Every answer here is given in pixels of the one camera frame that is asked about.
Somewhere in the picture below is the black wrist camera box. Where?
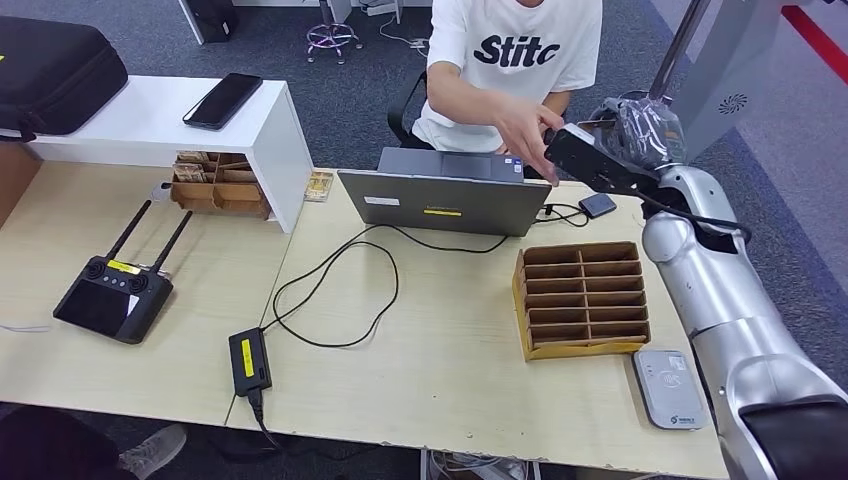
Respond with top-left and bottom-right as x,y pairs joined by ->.
544,123 -> 660,197

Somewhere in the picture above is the person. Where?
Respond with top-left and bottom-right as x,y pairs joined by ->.
411,0 -> 604,187

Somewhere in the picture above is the black office chair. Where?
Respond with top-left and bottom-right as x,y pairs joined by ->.
386,71 -> 564,180

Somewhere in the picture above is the grey laptop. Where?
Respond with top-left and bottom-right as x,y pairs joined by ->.
336,146 -> 553,238

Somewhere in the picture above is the black smartphone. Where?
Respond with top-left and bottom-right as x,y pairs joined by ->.
182,72 -> 264,131

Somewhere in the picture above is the person's leg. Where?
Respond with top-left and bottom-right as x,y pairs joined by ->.
0,407 -> 121,480

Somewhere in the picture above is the grey kiosk stand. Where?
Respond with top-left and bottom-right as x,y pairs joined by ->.
672,0 -> 790,164

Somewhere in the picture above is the black computer tower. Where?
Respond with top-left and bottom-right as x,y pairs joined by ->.
176,0 -> 240,46

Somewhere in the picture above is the chrome stanchion post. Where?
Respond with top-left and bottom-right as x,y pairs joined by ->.
619,0 -> 705,107

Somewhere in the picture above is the white card reader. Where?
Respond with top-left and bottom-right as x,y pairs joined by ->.
631,349 -> 708,432

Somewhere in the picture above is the black laptop power adapter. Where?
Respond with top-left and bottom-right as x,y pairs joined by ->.
228,327 -> 274,399

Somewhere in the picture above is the small black external drive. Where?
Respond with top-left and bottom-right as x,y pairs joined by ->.
578,192 -> 619,220

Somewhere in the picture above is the chrome stool base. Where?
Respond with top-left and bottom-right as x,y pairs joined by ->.
304,0 -> 364,66

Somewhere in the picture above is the large cardboard slot organizer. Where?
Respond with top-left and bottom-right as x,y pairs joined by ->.
511,241 -> 653,362

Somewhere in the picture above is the black mains cable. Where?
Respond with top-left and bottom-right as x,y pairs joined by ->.
246,389 -> 285,453

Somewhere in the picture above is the brown wooden panel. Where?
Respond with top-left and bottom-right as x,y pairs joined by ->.
0,142 -> 40,227

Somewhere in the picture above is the black external drive cable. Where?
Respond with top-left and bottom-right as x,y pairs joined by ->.
533,203 -> 591,230

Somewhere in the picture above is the small cardboard compartment box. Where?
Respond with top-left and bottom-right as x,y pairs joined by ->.
170,150 -> 273,221

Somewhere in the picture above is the black carrying case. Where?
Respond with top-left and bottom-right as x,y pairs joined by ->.
0,15 -> 130,144

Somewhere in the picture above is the black laptop power cable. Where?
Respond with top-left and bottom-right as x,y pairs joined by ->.
261,225 -> 509,350

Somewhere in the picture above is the person's right hand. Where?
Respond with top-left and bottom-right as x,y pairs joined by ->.
493,99 -> 566,187

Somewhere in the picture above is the white cable bundle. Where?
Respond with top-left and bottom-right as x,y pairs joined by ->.
420,453 -> 541,480

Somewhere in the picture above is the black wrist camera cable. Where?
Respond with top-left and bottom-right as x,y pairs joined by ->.
635,192 -> 753,246

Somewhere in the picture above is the person's foot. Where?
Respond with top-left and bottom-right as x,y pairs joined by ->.
119,423 -> 189,480

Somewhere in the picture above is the black remote controller with antennas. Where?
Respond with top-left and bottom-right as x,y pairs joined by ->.
52,199 -> 195,346

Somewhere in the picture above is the white floor cable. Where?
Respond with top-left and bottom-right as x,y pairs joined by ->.
378,13 -> 429,58

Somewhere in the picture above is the white desk shelf riser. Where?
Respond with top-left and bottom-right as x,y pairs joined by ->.
0,74 -> 315,234

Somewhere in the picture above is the small printed card pack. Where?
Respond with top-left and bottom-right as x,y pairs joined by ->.
304,170 -> 335,203

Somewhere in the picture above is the stack of printed cards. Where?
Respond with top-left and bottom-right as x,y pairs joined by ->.
173,150 -> 210,183

